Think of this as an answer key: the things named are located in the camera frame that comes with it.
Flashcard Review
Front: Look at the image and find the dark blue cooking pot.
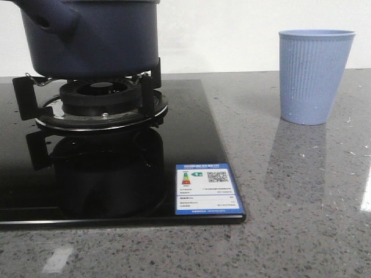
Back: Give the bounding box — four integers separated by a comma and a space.
14, 1, 159, 79

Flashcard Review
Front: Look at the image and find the black metal pot support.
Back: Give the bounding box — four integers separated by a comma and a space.
12, 64, 168, 132

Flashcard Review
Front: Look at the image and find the black glass gas stove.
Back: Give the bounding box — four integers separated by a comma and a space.
1, 78, 246, 229

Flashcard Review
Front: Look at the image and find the blue energy label sticker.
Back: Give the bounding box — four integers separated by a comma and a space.
175, 163, 244, 215

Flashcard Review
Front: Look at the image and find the black round gas burner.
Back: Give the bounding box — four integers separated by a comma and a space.
60, 79, 141, 116

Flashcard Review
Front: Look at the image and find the light blue ribbed cup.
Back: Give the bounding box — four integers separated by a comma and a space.
279, 29, 356, 125

